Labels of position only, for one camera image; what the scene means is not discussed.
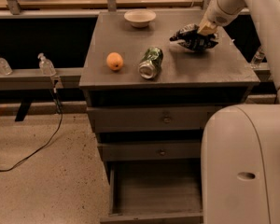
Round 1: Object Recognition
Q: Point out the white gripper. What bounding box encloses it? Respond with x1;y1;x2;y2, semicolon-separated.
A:
198;0;245;35

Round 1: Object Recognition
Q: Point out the blue chip bag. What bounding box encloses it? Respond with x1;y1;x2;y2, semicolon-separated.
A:
169;23;218;51

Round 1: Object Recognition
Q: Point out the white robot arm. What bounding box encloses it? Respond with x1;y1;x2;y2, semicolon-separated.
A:
198;0;280;224

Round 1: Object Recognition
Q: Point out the grey wooden drawer cabinet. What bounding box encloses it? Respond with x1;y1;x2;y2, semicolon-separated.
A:
78;8;261;185

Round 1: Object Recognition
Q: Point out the grey top drawer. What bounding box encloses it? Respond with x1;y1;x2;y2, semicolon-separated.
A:
87;105;221;133

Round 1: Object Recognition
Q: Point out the grey open bottom drawer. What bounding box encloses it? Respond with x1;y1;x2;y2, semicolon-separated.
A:
100;159;203;224

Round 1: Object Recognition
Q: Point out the clear water bottle right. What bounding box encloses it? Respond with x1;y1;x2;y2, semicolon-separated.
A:
250;46;265;69

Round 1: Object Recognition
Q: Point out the white ceramic bowl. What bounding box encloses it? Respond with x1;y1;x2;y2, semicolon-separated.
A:
124;9;156;28

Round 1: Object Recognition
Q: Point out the crushed green soda can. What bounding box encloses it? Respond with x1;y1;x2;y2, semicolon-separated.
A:
138;47;163;79

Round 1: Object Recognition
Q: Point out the orange fruit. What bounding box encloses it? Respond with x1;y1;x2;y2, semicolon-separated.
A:
106;52;123;71

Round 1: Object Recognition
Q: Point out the clear bottle on ledge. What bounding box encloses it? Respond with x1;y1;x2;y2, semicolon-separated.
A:
37;53;56;77

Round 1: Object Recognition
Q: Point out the clear bottle far left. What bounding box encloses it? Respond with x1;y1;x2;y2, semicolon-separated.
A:
0;57;12;76

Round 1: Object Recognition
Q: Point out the grey metal ledge rail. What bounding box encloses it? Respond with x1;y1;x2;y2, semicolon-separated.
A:
0;68;82;91

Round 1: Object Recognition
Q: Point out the black floor cable left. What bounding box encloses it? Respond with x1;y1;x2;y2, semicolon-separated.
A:
0;77;63;175

